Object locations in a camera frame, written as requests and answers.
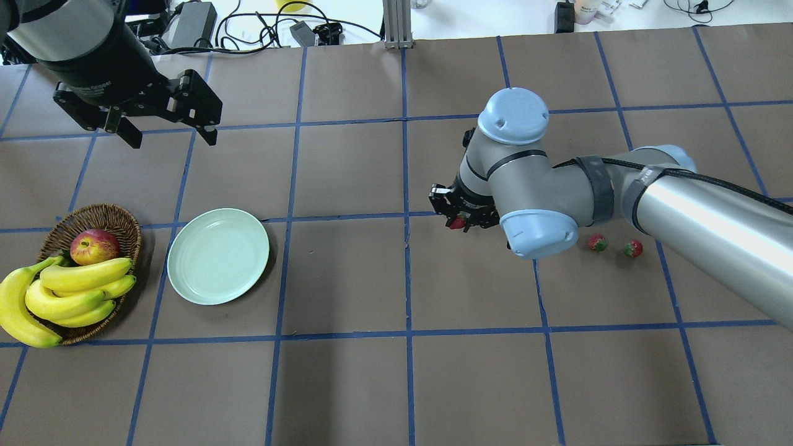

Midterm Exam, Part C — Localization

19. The black box on desk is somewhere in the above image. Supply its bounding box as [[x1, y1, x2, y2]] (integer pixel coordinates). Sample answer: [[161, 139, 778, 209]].
[[553, 1, 576, 34]]

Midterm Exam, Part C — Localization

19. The red strawberry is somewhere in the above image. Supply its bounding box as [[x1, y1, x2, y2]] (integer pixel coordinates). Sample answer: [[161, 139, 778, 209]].
[[587, 232, 609, 252], [447, 215, 468, 231], [622, 239, 644, 258]]

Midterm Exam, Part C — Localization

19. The aluminium frame post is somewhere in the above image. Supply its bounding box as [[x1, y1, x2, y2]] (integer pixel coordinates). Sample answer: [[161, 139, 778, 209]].
[[382, 0, 414, 49]]

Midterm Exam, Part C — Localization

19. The light green plate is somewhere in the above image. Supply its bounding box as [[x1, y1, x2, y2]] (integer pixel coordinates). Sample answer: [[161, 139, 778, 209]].
[[167, 208, 270, 305]]

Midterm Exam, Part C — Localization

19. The black cables bundle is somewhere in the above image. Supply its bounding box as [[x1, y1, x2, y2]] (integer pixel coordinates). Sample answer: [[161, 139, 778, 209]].
[[124, 0, 382, 56]]

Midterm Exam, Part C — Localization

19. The black power adapter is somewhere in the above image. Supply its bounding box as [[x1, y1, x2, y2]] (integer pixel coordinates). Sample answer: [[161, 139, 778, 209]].
[[168, 2, 216, 48]]

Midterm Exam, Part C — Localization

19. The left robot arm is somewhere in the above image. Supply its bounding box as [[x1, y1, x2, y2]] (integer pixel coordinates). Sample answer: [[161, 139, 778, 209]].
[[2, 1, 222, 149]]

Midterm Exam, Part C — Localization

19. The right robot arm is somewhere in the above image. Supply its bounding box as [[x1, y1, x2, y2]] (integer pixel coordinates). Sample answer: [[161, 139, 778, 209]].
[[428, 87, 792, 328]]

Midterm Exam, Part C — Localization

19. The yellow banana top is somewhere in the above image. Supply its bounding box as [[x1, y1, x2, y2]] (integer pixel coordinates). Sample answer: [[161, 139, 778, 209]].
[[39, 258, 133, 292]]

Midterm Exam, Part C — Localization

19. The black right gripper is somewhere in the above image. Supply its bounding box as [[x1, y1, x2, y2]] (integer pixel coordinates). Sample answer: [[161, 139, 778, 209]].
[[428, 181, 499, 231]]

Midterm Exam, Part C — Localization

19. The red yellow apple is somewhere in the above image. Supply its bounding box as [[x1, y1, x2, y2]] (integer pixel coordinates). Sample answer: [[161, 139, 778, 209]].
[[69, 229, 121, 266]]

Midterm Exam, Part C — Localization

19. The small black adapter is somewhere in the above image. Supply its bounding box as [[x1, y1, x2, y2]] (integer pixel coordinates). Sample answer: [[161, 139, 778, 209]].
[[289, 20, 319, 47]]

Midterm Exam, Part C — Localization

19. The white pink cup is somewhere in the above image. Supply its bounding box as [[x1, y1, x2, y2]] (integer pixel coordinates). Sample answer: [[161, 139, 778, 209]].
[[573, 0, 602, 25]]

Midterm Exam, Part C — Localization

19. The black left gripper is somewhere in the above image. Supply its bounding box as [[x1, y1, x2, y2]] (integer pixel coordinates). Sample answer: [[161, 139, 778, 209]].
[[52, 69, 223, 149]]

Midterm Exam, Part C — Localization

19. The brown wicker basket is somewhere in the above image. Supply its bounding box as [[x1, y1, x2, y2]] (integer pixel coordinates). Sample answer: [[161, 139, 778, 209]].
[[34, 203, 142, 346]]

